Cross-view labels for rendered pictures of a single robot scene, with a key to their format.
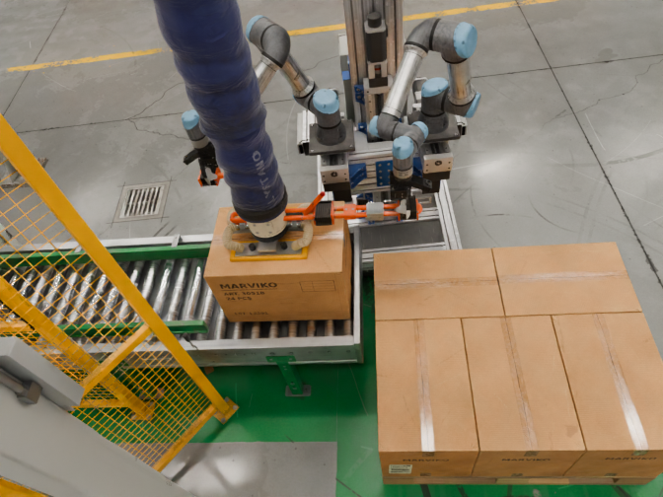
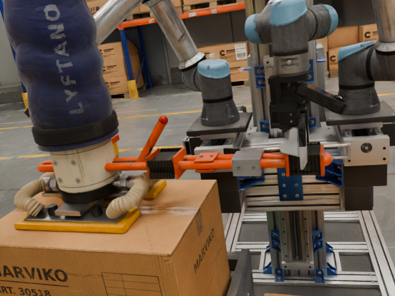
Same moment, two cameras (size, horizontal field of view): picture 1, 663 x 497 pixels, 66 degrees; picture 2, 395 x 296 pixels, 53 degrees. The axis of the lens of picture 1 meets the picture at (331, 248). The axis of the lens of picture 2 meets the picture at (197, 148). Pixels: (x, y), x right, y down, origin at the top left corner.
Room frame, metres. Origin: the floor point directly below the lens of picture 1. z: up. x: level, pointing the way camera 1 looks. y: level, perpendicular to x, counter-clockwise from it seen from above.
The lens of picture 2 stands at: (0.49, -0.23, 1.42)
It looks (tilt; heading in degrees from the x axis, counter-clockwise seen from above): 18 degrees down; 9
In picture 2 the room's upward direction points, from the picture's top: 9 degrees counter-clockwise
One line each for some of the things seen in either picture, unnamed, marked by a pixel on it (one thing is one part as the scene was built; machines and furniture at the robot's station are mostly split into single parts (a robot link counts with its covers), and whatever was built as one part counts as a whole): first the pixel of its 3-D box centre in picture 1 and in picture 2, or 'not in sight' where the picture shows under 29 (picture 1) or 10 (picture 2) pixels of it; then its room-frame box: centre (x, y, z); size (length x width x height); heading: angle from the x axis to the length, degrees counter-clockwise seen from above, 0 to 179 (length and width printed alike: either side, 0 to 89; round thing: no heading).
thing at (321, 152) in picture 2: (407, 210); (305, 160); (1.36, -0.34, 1.08); 0.08 x 0.07 x 0.05; 79
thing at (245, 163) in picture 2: (375, 211); (248, 162); (1.39, -0.21, 1.07); 0.07 x 0.07 x 0.04; 79
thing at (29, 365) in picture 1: (13, 373); not in sight; (0.64, 0.81, 1.62); 0.20 x 0.05 x 0.30; 79
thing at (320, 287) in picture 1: (285, 263); (114, 267); (1.47, 0.23, 0.75); 0.60 x 0.40 x 0.40; 79
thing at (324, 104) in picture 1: (326, 106); (214, 78); (1.97, -0.10, 1.20); 0.13 x 0.12 x 0.14; 29
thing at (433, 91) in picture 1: (435, 95); (358, 62); (1.90, -0.60, 1.20); 0.13 x 0.12 x 0.14; 50
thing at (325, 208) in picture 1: (324, 212); (167, 162); (1.44, 0.00, 1.08); 0.10 x 0.08 x 0.06; 169
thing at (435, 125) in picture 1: (432, 115); (356, 96); (1.90, -0.60, 1.09); 0.15 x 0.15 x 0.10
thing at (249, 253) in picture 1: (268, 248); (75, 214); (1.39, 0.27, 0.97); 0.34 x 0.10 x 0.05; 79
